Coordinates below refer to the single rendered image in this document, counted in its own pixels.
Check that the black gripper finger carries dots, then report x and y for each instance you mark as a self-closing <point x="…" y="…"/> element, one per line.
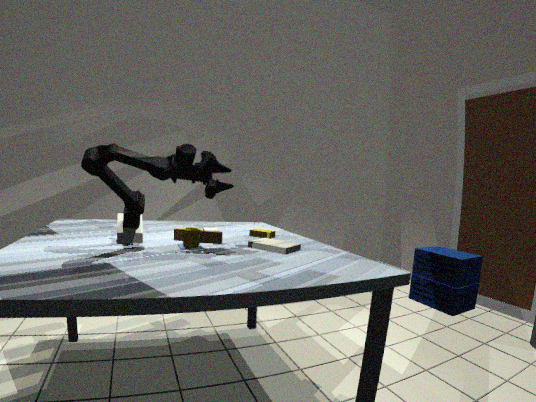
<point x="220" y="186"/>
<point x="218" y="168"/>

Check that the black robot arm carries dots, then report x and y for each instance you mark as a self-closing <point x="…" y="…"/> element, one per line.
<point x="176" y="166"/>

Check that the yellow rectangular block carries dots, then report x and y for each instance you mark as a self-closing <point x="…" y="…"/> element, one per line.
<point x="262" y="233"/>

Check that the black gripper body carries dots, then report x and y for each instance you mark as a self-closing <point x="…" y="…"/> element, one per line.
<point x="211" y="183"/>

